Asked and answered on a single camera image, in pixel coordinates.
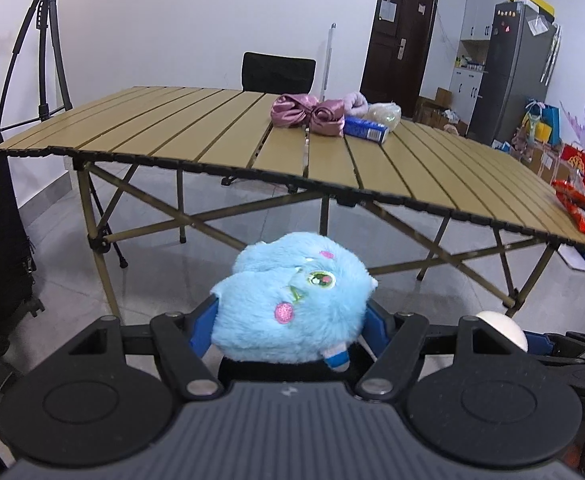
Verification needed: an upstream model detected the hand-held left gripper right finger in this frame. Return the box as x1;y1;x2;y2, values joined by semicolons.
353;300;528;403

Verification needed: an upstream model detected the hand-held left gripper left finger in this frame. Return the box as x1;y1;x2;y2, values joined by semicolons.
65;292;226;403

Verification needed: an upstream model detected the white ball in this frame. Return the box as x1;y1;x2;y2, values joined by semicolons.
475;311;529;353

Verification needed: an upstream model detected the red gift box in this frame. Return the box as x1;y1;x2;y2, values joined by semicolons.
558;142;585;197

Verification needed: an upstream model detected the tan folding table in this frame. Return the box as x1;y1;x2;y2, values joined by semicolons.
0;86;585;333

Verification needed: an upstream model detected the colourful gift bag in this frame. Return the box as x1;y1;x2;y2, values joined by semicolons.
521;101;564;147

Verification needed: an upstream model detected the dark brown door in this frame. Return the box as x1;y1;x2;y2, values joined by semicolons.
359;0;440;118

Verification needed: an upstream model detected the pink fluffy headband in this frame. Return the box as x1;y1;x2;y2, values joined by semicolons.
341;91;373;112

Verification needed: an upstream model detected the stack of cardboard boxes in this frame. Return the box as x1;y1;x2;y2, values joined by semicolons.
415;87;462;132

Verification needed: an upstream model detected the grey refrigerator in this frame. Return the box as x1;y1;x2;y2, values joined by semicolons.
469;1;562;147

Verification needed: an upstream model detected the clear bag with beige contents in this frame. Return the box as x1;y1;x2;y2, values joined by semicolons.
366;102;403;132

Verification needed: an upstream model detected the pink satin bow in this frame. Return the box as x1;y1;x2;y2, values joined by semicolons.
271;92;345;137

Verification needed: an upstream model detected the black tripod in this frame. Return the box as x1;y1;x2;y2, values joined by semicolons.
0;0;129;268

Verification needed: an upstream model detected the white cabinet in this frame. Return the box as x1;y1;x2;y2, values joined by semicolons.
449;0;513;117

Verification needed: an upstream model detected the blue plush toy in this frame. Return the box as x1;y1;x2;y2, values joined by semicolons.
208;232;379;372

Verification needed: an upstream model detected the red snack packet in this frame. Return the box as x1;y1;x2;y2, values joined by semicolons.
552;179;585;247

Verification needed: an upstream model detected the blue rectangular box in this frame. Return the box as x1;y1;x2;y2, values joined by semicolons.
343;116;390;145

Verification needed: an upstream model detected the black camping chair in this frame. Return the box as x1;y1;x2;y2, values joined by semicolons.
221;52;318;195

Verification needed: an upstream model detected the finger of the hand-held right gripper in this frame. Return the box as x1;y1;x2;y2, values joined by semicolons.
522;330;585;367

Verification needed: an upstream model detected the white pole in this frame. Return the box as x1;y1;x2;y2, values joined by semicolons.
321;22;338;100

